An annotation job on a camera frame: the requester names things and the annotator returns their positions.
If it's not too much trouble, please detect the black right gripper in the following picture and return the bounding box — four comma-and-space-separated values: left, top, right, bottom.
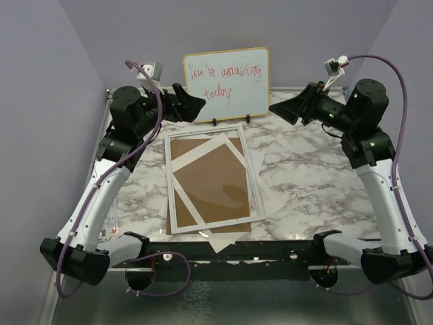
269, 81, 359, 133

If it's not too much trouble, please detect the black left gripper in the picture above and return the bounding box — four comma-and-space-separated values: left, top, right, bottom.
135, 82, 206, 137

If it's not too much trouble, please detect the white picture frame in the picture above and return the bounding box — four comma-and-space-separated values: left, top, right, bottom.
163, 123, 268, 236

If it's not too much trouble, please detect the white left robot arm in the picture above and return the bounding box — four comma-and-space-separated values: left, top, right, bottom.
40, 83, 206, 286

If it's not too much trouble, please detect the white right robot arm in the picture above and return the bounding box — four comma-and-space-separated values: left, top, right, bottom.
269, 79, 432, 284

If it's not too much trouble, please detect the white photo mat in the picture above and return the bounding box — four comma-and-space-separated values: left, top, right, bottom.
161, 131, 283, 254

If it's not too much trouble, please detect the black whiteboard stand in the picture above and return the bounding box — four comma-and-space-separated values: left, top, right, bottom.
211, 114, 251, 127

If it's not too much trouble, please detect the yellow-rimmed whiteboard with writing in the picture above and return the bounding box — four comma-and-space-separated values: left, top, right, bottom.
183, 47, 270, 123

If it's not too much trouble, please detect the brown backing board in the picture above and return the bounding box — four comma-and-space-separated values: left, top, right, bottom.
170, 138, 252, 234

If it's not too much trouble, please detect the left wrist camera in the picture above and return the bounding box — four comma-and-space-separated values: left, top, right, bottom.
136, 61, 163, 91

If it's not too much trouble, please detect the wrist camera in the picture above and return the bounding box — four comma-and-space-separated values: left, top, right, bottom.
136, 61, 163, 91
323, 55, 349, 91

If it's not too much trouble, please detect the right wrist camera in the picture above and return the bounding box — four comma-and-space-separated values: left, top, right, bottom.
323, 55, 349, 91

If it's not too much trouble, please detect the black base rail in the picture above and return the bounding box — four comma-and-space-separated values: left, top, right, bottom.
111, 238, 352, 282

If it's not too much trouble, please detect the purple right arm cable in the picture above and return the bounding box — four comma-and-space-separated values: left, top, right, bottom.
309, 55, 433, 300

